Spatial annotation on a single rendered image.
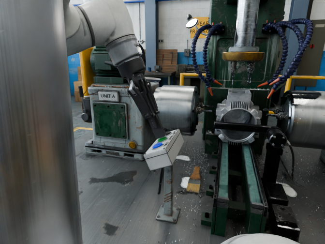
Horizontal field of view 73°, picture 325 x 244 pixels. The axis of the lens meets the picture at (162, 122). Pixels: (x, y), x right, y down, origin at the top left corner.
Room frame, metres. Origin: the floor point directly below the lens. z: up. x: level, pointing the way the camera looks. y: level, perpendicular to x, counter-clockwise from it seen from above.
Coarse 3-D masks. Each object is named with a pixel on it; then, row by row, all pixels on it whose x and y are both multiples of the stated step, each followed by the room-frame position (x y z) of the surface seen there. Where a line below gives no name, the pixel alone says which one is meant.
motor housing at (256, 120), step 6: (228, 108) 0.95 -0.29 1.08; (234, 108) 0.92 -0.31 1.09; (240, 108) 0.91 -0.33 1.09; (246, 108) 0.90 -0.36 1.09; (222, 114) 0.94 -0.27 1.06; (252, 114) 0.90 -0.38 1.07; (216, 120) 0.96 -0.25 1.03; (222, 120) 1.12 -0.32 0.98; (252, 120) 1.01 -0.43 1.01; (258, 120) 0.90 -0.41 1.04; (222, 132) 0.94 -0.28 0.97; (228, 132) 1.01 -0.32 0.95; (234, 132) 1.03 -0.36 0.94; (240, 132) 1.02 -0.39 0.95; (246, 132) 0.98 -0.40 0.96; (252, 132) 0.91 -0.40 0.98; (228, 138) 0.93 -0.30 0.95; (234, 138) 0.94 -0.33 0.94; (240, 138) 0.94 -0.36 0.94; (246, 138) 0.91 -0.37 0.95
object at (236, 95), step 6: (228, 90) 1.07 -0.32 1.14; (234, 90) 1.10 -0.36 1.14; (240, 90) 1.10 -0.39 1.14; (246, 90) 1.07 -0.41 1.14; (228, 96) 1.00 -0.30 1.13; (234, 96) 0.99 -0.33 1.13; (240, 96) 0.99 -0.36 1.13; (246, 96) 0.98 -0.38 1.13; (228, 102) 1.00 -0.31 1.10; (234, 102) 0.99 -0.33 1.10; (240, 102) 0.99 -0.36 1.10; (246, 102) 0.98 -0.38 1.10
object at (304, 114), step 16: (288, 96) 0.92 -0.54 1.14; (304, 96) 0.88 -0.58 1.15; (320, 96) 0.87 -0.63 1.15; (288, 112) 0.88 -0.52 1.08; (304, 112) 0.83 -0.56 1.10; (320, 112) 0.82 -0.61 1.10; (288, 128) 0.86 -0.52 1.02; (304, 128) 0.82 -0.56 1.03; (320, 128) 0.80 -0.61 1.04; (304, 144) 0.84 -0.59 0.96; (320, 144) 0.82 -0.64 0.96
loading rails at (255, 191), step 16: (224, 144) 0.93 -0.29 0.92; (240, 144) 1.00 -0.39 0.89; (224, 160) 0.77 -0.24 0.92; (240, 160) 0.91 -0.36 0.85; (224, 176) 0.66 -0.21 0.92; (240, 176) 0.78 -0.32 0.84; (256, 176) 0.65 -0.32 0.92; (208, 192) 0.72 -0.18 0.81; (224, 192) 0.57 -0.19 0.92; (256, 192) 0.57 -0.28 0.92; (224, 208) 0.52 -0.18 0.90; (240, 208) 0.59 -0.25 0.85; (256, 208) 0.50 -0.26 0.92; (208, 224) 0.56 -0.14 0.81; (224, 224) 0.52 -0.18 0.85; (256, 224) 0.49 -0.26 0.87
